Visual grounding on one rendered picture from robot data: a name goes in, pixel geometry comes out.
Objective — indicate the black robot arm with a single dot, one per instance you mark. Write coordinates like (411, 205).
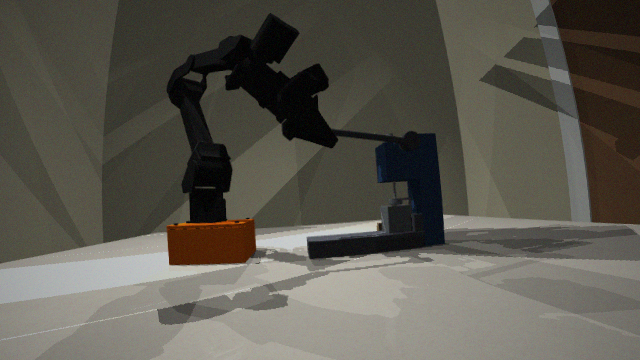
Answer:
(209, 164)

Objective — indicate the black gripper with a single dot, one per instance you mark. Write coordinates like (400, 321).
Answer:
(291, 101)

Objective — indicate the blue arbor press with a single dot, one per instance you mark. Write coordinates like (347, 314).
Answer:
(413, 158)

